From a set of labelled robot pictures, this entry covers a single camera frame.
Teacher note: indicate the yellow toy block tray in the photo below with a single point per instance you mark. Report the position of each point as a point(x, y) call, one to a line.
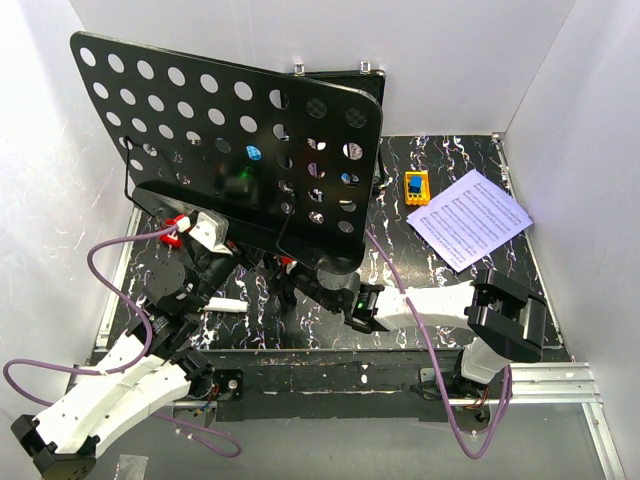
point(416, 188)

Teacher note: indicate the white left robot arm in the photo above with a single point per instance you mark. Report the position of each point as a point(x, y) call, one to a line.
point(148, 367)

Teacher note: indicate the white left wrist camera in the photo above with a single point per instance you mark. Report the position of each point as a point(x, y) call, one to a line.
point(209, 229)

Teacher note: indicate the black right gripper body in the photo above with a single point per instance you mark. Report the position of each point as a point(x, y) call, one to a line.
point(307, 281)

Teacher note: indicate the sheet music page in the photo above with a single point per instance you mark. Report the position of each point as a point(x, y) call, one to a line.
point(469, 220)

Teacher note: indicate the black poker chip case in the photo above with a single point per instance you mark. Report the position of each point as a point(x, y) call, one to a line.
point(345, 121)

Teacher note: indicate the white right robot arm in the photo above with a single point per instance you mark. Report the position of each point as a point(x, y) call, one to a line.
point(507, 320)

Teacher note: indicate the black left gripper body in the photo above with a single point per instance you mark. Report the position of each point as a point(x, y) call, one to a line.
point(214, 271)

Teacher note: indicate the black music stand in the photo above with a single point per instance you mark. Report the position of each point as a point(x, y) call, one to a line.
point(209, 135)

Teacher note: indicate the red toy bus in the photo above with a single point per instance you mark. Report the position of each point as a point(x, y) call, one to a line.
point(172, 232)

